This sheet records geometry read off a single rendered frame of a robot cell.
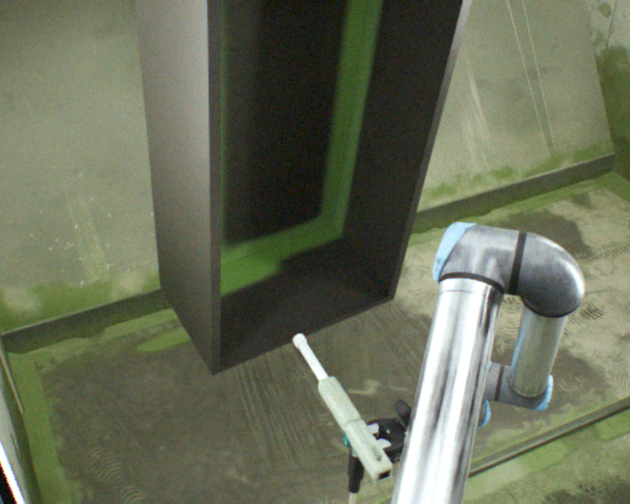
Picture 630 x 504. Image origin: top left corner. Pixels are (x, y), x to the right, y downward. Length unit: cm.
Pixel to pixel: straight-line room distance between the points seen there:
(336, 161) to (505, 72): 139
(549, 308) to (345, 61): 95
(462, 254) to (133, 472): 143
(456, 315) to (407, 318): 156
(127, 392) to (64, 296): 42
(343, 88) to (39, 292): 133
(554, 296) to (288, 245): 119
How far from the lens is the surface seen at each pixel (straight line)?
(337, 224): 250
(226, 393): 266
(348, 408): 190
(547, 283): 142
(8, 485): 147
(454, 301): 137
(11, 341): 291
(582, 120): 376
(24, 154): 289
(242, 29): 189
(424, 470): 129
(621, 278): 328
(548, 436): 261
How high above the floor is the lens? 198
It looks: 37 degrees down
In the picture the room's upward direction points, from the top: 1 degrees counter-clockwise
